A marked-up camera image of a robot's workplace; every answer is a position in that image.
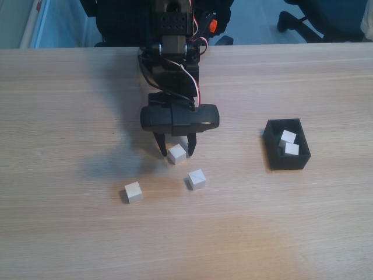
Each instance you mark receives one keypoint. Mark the black clamp with orange button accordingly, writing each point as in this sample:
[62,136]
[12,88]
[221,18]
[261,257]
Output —
[213,26]

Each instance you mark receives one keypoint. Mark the black office chair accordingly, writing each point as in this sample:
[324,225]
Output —
[116,23]

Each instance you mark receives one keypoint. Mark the white board with red mark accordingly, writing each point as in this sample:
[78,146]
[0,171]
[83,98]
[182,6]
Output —
[32,23]

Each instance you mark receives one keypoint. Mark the blue office chair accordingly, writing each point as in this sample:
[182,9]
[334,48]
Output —
[335,17]

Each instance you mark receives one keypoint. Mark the white cube with diagonal line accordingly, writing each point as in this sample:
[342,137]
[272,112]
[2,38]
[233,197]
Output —
[196,179]

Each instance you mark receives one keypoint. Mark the white cube block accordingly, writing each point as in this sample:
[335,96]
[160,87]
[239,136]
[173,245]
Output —
[177,154]
[292,148]
[133,191]
[288,136]

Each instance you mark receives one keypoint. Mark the black open box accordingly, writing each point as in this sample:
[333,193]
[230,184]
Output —
[291,163]

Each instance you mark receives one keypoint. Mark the black oval webcam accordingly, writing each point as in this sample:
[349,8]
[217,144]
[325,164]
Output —
[186,119]

